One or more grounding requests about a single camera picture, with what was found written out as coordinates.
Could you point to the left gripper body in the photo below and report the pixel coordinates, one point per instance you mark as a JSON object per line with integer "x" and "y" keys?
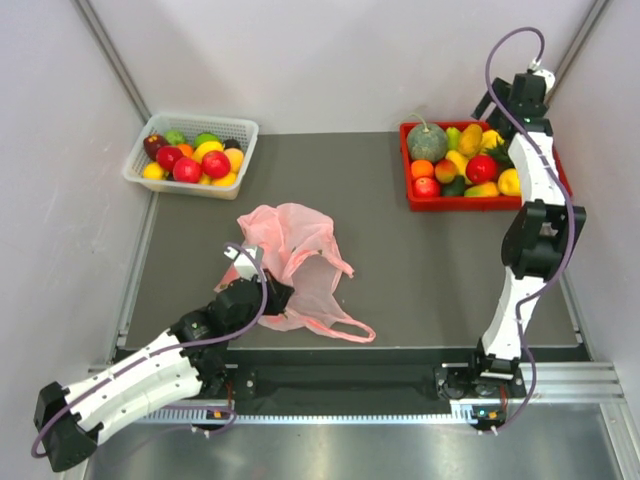
{"x": 273, "y": 306}

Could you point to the yellow mango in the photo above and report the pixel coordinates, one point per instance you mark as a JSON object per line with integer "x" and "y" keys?
{"x": 470, "y": 140}

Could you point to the pink plastic bag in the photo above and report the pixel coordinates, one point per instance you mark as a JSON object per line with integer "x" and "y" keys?
{"x": 300, "y": 251}

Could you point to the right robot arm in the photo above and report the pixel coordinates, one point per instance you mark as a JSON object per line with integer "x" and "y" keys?
{"x": 538, "y": 244}

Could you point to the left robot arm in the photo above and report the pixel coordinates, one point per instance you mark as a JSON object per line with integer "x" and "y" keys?
{"x": 183, "y": 362}

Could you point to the dark red fruit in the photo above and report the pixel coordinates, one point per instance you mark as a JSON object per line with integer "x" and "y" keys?
{"x": 152, "y": 143}

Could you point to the banana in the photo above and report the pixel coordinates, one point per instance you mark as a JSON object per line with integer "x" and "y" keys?
{"x": 491, "y": 139}

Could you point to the pineapple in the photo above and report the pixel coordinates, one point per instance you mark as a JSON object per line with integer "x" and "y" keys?
{"x": 500, "y": 154}

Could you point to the green pear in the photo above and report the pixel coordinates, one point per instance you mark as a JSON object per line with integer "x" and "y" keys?
{"x": 454, "y": 135}

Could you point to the red apple in crate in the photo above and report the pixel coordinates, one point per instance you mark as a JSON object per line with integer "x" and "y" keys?
{"x": 481, "y": 169}

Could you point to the yellow lemon in crate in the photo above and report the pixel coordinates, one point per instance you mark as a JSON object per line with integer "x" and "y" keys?
{"x": 508, "y": 183}

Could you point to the mango in crate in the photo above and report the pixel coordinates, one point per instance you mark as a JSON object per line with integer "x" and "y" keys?
{"x": 483, "y": 190}

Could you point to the red yellow peach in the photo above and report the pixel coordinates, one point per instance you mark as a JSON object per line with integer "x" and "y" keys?
{"x": 445, "y": 171}

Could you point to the green melon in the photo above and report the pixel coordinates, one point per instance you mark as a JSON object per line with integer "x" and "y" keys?
{"x": 427, "y": 142}

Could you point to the avocado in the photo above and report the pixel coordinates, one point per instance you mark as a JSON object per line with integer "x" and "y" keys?
{"x": 456, "y": 188}

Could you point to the orange in crate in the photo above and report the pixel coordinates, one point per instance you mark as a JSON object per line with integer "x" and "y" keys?
{"x": 421, "y": 168}

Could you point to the red pomegranate in crate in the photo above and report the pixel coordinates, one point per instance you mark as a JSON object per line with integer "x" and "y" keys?
{"x": 426, "y": 187}

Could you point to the red apple in basket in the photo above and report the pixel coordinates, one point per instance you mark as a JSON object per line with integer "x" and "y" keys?
{"x": 216, "y": 164}

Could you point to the red apple front basket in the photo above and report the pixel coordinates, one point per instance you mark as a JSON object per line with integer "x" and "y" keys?
{"x": 187, "y": 170}

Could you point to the red apple basket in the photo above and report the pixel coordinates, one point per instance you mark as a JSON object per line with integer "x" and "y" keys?
{"x": 187, "y": 170}
{"x": 167, "y": 156}

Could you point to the red plastic crate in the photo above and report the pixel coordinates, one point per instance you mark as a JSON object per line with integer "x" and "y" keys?
{"x": 442, "y": 204}

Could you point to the yellow lemon in basket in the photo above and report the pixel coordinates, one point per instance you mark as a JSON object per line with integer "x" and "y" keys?
{"x": 153, "y": 171}

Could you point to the red apple left basket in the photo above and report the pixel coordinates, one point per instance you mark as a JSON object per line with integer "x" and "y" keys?
{"x": 167, "y": 156}

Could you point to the green lime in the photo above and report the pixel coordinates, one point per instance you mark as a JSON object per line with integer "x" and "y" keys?
{"x": 205, "y": 137}

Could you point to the white plastic basket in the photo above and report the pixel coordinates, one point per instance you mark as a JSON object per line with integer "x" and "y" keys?
{"x": 238, "y": 138}

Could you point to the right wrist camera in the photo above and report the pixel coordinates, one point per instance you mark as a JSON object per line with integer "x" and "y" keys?
{"x": 535, "y": 68}

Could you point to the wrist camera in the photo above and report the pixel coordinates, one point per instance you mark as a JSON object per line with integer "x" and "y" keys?
{"x": 535, "y": 68}
{"x": 245, "y": 260}

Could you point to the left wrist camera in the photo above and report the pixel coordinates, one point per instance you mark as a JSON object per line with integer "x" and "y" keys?
{"x": 245, "y": 260}

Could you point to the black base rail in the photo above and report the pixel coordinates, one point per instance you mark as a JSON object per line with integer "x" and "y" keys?
{"x": 336, "y": 381}

